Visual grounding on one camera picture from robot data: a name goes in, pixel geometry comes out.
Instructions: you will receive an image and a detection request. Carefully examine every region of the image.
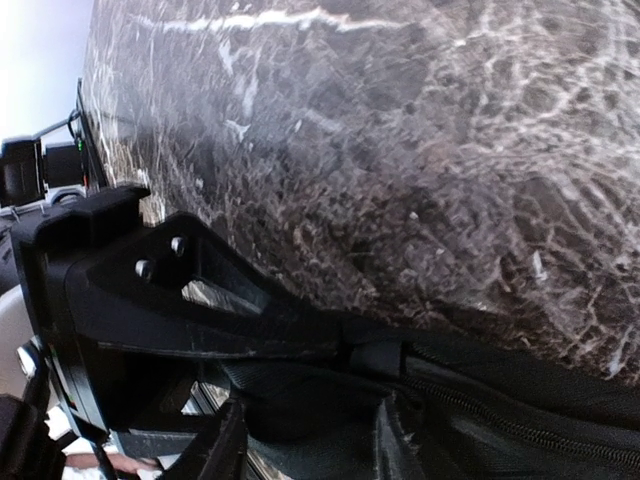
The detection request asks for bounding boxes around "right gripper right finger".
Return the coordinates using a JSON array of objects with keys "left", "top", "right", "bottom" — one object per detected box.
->
[{"left": 373, "top": 394, "right": 427, "bottom": 479}]

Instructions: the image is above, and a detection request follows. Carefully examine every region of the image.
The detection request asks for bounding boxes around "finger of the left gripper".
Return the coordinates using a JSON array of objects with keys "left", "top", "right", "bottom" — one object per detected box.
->
[{"left": 111, "top": 414, "right": 214, "bottom": 458}]

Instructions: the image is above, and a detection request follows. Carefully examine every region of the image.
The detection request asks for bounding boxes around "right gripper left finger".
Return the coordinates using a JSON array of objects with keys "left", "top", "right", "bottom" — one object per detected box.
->
[{"left": 157, "top": 394, "right": 248, "bottom": 480}]

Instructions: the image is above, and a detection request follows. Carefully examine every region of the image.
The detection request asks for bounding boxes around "black necktie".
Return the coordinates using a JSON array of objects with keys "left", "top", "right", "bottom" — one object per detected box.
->
[{"left": 221, "top": 317, "right": 639, "bottom": 479}]

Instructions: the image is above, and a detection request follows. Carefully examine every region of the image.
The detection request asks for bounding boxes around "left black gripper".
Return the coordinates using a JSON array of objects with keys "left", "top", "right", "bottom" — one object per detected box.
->
[{"left": 12, "top": 185, "right": 341, "bottom": 435}]

